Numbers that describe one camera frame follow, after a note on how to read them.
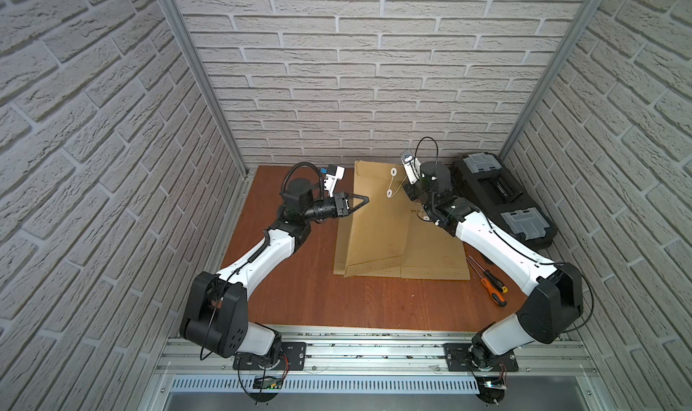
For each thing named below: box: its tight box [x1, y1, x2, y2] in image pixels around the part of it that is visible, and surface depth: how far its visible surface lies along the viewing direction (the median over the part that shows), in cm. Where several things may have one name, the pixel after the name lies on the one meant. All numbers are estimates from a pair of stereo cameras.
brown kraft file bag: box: [400, 200, 471, 281], surface depth 91 cm
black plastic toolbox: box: [451, 151, 559, 250], surface depth 91 cm
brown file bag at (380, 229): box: [344, 160, 413, 278], surface depth 75 cm
